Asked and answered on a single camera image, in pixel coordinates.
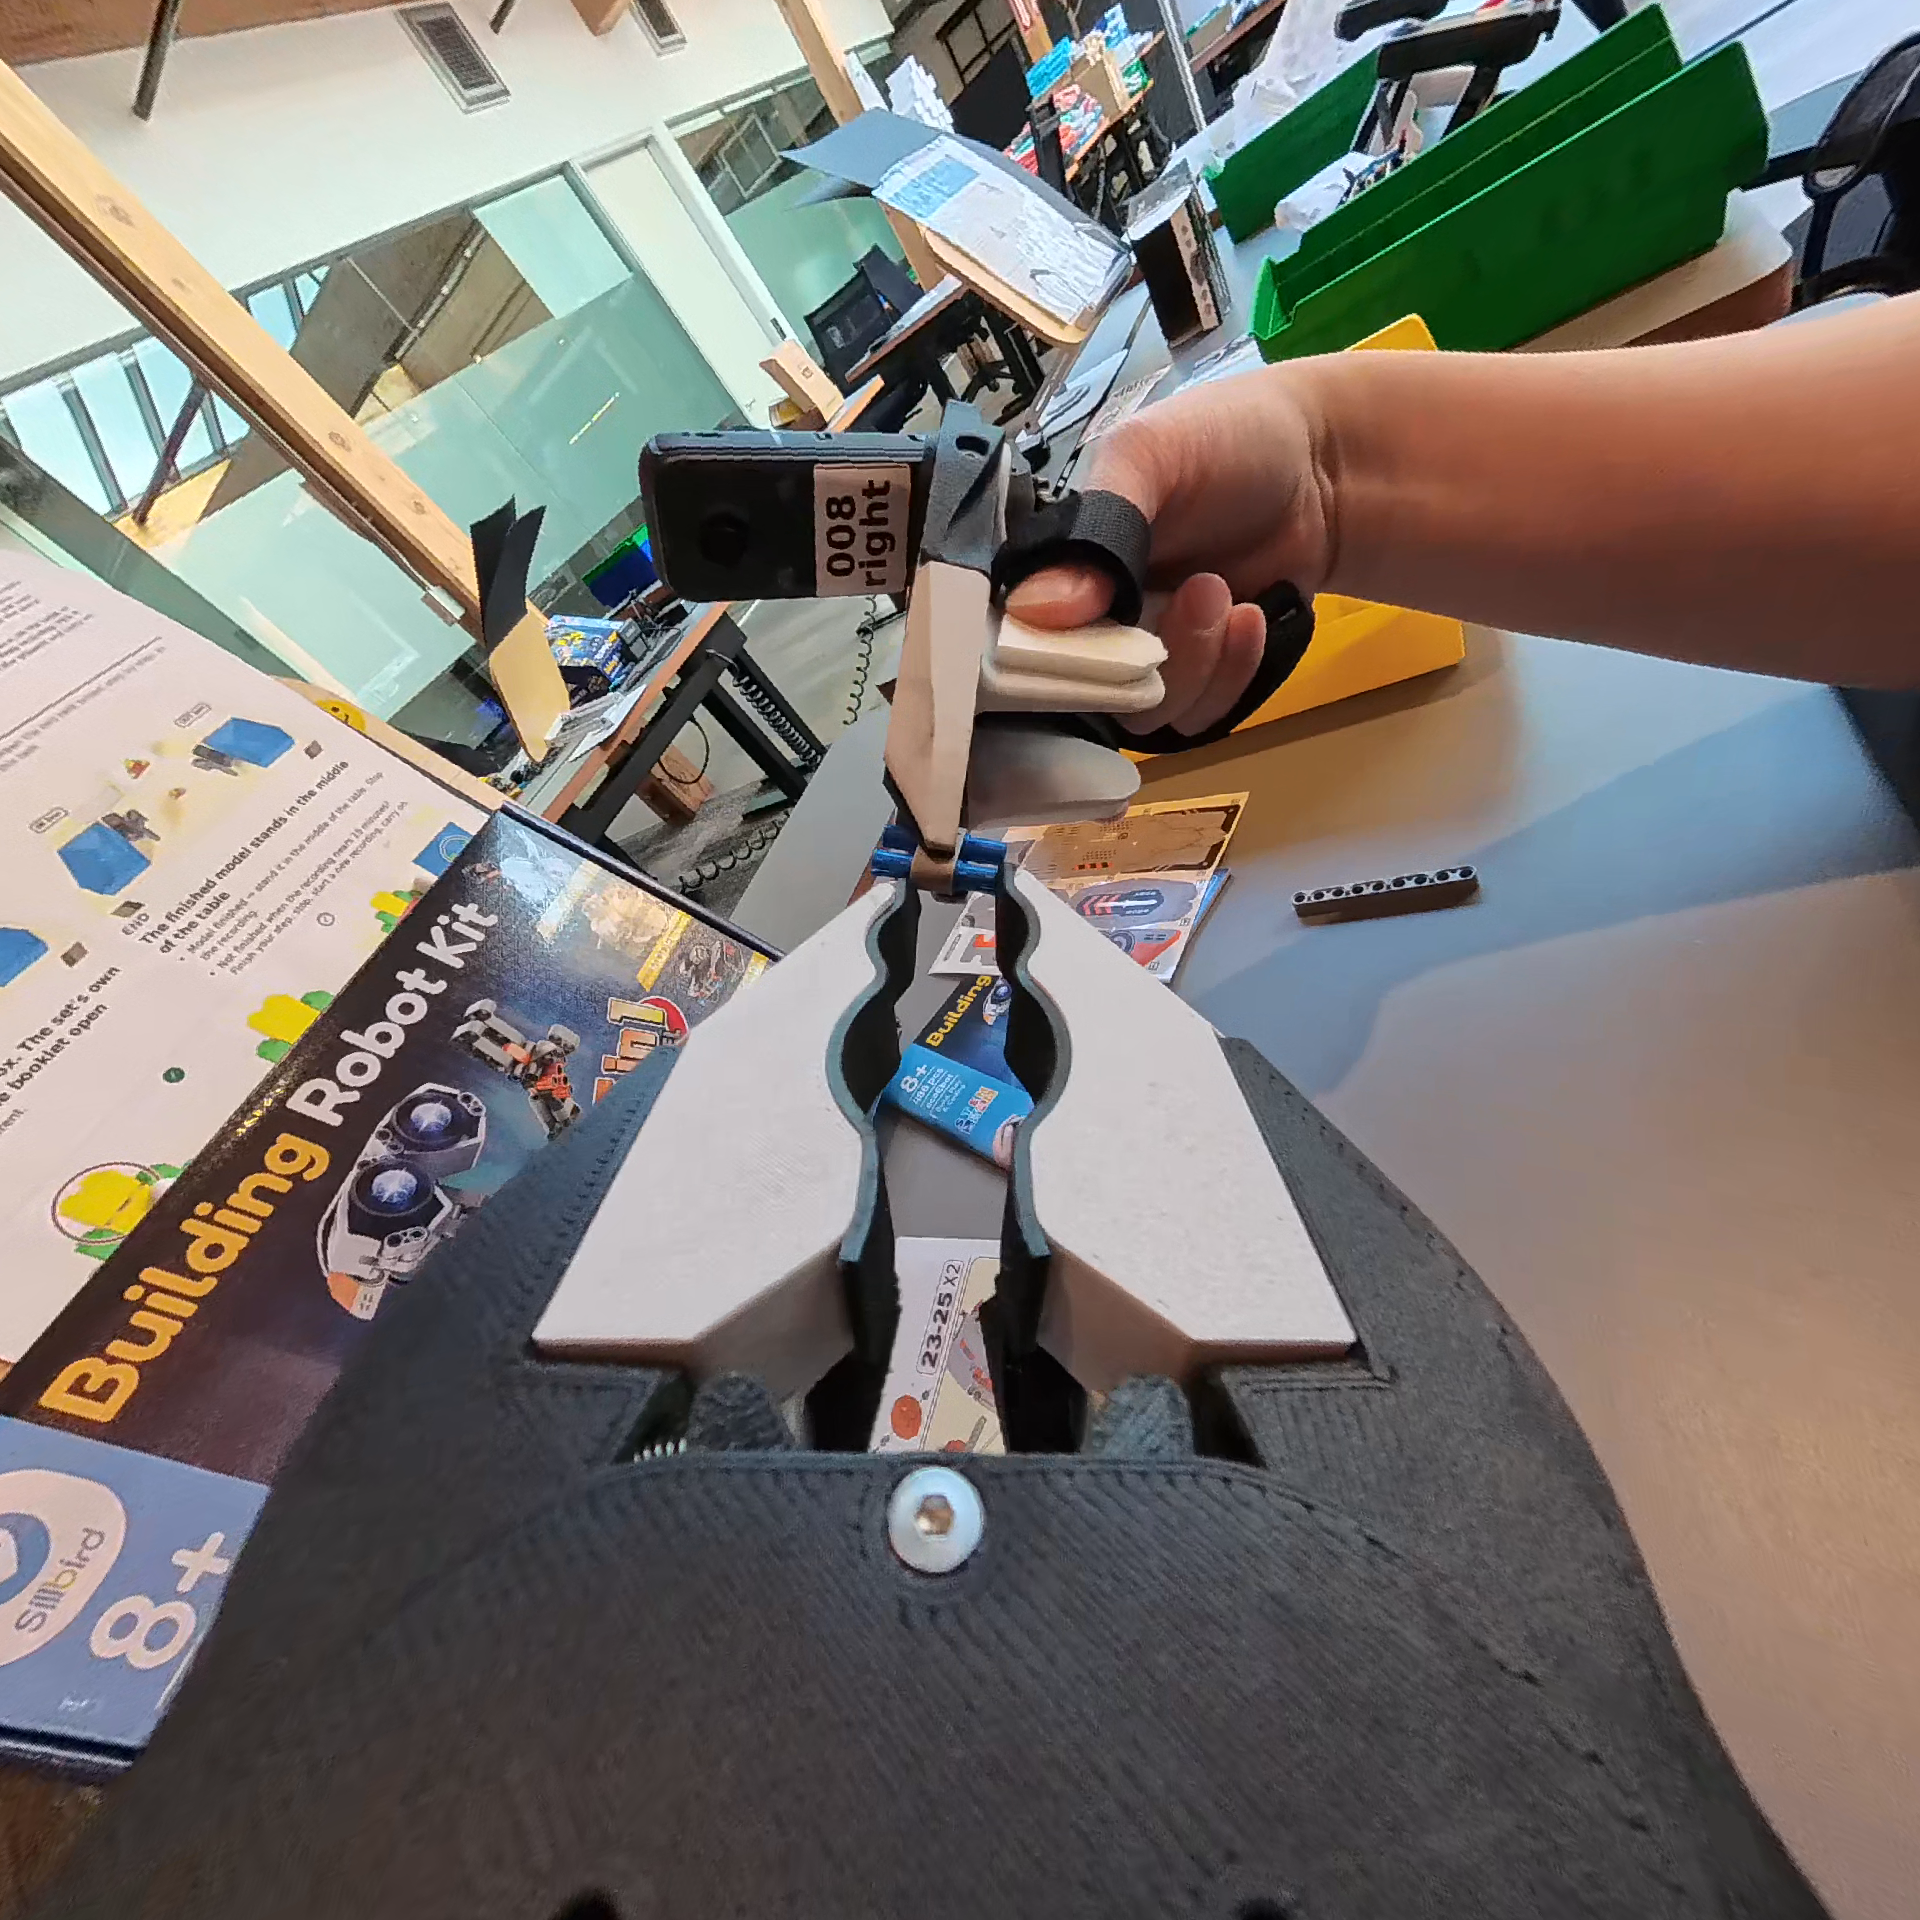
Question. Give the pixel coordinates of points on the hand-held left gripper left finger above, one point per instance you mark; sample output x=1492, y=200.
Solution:
x=705, y=1200

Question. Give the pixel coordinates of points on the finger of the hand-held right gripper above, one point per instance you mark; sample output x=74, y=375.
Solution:
x=1051, y=782
x=936, y=706

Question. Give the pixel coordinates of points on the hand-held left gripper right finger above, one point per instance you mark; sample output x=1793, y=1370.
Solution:
x=1185, y=1200

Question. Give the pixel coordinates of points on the tiny blue piece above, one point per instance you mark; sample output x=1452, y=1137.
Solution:
x=891, y=857

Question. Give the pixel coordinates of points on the person's right forearm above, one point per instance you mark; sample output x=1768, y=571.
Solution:
x=1576, y=481

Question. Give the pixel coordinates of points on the wooden desk with black legs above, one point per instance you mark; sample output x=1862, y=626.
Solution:
x=675, y=660

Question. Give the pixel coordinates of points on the grey desk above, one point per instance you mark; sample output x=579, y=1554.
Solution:
x=1576, y=1050

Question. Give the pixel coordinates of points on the person's right hand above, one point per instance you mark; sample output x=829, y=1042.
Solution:
x=1230, y=481

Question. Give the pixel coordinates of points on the sticker sheet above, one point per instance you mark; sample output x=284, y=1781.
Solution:
x=1141, y=856

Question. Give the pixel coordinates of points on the small blue booklet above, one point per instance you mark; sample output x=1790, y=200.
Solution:
x=961, y=1080

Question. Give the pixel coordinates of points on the wooden board with black flap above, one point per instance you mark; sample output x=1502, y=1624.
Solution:
x=525, y=660

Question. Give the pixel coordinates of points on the open instruction booklet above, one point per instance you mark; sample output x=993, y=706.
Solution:
x=936, y=1351

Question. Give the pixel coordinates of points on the dark grey beam piece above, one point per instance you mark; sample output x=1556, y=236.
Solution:
x=1387, y=893

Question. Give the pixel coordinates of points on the yellow bag bin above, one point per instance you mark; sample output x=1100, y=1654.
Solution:
x=1381, y=646

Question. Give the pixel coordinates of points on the wooden board with paper sheet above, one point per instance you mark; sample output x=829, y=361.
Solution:
x=990, y=226

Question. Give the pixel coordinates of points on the blue robot kit box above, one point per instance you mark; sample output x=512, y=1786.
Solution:
x=301, y=1200

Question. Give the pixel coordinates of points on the black box with wooden edge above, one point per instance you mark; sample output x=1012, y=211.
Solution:
x=1176, y=256

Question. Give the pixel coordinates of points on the white printed instruction sheet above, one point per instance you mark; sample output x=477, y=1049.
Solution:
x=150, y=900

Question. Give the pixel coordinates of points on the green bin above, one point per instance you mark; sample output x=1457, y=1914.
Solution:
x=1350, y=136
x=1501, y=241

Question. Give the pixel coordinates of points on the black office chair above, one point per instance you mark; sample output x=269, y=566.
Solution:
x=1860, y=166

